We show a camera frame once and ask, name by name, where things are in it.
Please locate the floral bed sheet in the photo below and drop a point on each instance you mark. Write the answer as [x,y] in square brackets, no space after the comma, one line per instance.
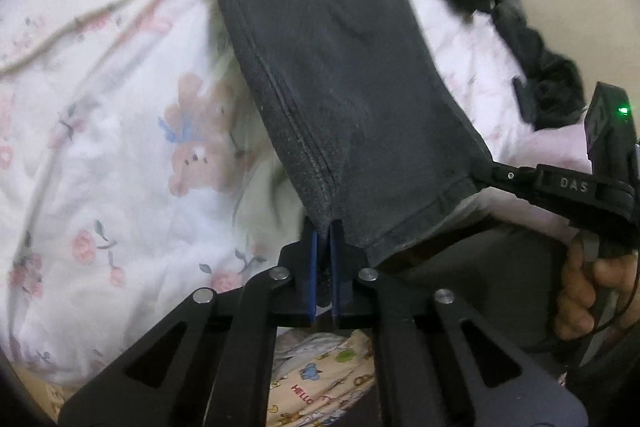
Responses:
[100,157]

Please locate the person's right hand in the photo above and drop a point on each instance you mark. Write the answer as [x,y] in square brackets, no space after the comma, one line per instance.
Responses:
[575,302]

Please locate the dark grey crumpled cloth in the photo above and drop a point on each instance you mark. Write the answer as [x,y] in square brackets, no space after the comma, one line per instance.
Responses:
[550,72]

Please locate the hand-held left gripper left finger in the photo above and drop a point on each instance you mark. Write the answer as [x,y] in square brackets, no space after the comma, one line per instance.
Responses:
[312,277]

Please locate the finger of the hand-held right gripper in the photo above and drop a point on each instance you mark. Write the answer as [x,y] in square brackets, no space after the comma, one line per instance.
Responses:
[510,179]

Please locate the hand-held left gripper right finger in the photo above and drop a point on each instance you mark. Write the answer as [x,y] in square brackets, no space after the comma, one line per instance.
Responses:
[337,277]

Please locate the dark grey pants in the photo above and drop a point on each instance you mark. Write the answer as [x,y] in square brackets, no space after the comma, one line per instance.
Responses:
[325,57]

